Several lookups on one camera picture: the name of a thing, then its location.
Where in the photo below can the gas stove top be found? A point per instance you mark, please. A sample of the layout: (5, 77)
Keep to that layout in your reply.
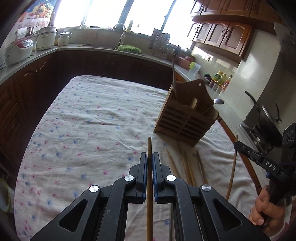
(255, 137)

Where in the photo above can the green dish mat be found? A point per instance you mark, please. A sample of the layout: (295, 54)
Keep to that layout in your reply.
(130, 49)

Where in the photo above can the right hand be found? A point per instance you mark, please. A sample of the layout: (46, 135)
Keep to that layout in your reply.
(267, 214)

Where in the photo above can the fruit poster window blind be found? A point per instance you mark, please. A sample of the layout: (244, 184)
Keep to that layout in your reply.
(37, 15)

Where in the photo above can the chrome kitchen faucet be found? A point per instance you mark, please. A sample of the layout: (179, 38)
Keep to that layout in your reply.
(120, 27)

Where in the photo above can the pink plastic basin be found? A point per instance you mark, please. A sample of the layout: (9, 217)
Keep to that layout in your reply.
(184, 62)

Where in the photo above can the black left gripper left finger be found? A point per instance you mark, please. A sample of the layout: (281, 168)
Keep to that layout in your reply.
(99, 213)

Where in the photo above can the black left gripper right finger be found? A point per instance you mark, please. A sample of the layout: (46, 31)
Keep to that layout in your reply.
(200, 213)

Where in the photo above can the wooden chopstick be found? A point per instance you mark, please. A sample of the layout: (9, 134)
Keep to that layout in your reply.
(149, 192)
(172, 163)
(231, 176)
(188, 170)

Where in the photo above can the floral white tablecloth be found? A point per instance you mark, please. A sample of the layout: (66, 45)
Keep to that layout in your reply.
(93, 132)

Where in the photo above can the red white rice cooker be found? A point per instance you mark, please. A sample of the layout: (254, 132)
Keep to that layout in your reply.
(18, 51)

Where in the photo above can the large white cooker pot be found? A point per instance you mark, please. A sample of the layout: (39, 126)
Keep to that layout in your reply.
(46, 38)

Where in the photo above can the dish drying rack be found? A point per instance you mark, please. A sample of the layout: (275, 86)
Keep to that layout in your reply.
(159, 41)

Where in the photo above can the green lid white pitcher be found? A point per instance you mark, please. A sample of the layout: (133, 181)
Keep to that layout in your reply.
(194, 68)

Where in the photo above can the wooden utensil holder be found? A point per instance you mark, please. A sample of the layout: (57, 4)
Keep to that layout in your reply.
(187, 113)

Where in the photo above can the black wok with handle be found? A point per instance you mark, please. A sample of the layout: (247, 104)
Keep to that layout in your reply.
(266, 122)

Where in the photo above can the small white cooker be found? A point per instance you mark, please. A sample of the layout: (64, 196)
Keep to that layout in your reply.
(64, 38)

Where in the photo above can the wooden chopstick on cloth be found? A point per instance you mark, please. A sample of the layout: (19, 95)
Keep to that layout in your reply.
(188, 170)
(172, 163)

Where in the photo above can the metal spoon in holder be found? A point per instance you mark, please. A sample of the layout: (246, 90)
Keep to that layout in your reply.
(215, 101)

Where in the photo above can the yellow green bottle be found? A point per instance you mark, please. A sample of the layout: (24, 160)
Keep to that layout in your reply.
(217, 76)

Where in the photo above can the upper wooden cabinets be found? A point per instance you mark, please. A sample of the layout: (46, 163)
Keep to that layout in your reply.
(229, 25)

